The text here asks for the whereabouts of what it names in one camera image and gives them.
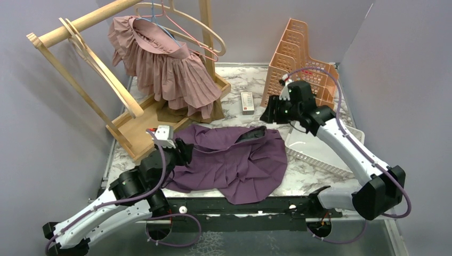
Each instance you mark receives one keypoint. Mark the white perforated basket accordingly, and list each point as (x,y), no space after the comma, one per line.
(313,151)

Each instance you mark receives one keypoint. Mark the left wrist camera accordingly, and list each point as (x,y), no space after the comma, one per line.
(163,135)

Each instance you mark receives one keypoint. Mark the pink skirt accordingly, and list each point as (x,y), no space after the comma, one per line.
(163,69)

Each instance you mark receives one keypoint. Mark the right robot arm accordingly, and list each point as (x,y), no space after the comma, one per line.
(382,186)

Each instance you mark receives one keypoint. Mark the blue wire hanger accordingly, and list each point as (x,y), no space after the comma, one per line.
(153,19)

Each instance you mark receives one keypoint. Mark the pink wire hanger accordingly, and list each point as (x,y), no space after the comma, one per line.
(150,11)

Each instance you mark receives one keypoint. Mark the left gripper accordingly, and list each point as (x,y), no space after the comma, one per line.
(185,154)

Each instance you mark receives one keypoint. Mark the brown skirt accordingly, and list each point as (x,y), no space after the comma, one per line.
(166,114)

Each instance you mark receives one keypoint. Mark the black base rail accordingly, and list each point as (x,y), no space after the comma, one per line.
(216,214)

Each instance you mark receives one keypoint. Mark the wooden hanger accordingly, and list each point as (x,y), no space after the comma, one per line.
(170,8)
(103,71)

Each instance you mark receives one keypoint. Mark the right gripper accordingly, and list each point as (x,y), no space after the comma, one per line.
(273,105)

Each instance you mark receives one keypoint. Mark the peach plastic file organizer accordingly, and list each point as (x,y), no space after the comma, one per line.
(292,53)

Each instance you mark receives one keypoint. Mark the small white red box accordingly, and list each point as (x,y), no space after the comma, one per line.
(247,103)

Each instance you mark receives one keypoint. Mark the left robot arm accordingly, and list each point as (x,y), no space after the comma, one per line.
(134,196)

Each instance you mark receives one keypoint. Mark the purple garment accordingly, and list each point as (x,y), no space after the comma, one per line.
(245,164)

